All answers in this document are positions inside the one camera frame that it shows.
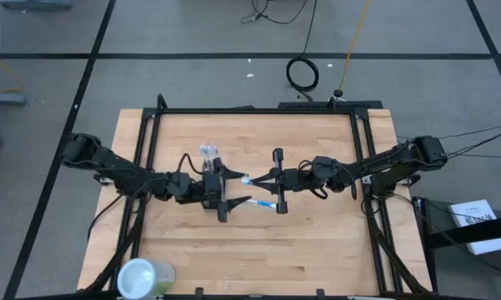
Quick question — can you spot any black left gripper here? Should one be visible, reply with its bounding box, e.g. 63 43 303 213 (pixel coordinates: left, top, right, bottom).
199 156 253 223

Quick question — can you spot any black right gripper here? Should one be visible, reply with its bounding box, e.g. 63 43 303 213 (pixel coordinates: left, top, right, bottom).
249 147 317 216

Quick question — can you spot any yellow cable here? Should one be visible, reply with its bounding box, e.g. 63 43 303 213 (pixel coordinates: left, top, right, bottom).
337 0 374 92

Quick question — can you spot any black cart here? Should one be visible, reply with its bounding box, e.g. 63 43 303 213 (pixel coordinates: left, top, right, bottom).
411 196 501 300

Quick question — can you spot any grey floor stand base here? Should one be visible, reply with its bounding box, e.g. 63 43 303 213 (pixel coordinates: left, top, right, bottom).
0 0 74 10
0 90 28 107

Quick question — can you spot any white booklet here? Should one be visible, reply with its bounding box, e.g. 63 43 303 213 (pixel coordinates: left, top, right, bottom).
447 198 501 257

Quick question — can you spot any coiled black cable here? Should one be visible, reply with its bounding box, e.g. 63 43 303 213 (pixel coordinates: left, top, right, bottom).
285 0 320 103

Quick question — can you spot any black metal table frame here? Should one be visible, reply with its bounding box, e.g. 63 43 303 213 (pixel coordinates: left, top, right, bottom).
77 93 434 300

